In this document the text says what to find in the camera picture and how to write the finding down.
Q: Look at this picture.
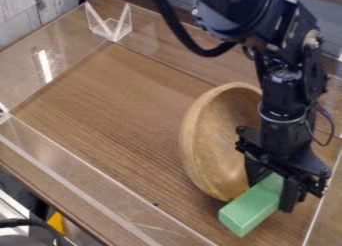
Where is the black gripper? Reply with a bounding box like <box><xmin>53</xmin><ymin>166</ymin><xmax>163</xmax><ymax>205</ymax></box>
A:
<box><xmin>235</xmin><ymin>103</ymin><xmax>334</xmax><ymax>213</ymax></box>

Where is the green rectangular block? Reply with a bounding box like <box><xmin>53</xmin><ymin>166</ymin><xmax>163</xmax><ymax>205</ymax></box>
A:
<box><xmin>218</xmin><ymin>173</ymin><xmax>283</xmax><ymax>237</ymax></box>

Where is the brown wooden bowl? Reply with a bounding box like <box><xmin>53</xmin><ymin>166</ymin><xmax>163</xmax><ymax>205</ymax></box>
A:
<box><xmin>179</xmin><ymin>82</ymin><xmax>262</xmax><ymax>202</ymax></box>

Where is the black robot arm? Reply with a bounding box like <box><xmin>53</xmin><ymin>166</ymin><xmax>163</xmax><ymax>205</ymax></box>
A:
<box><xmin>152</xmin><ymin>0</ymin><xmax>331</xmax><ymax>213</ymax></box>

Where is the clear acrylic tray wall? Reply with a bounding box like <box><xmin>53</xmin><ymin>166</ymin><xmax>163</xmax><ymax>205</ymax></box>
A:
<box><xmin>0</xmin><ymin>108</ymin><xmax>216</xmax><ymax>246</ymax></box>

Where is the black cable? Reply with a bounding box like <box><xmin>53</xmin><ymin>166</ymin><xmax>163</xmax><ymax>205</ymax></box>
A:
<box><xmin>0</xmin><ymin>218</ymin><xmax>64</xmax><ymax>246</ymax></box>

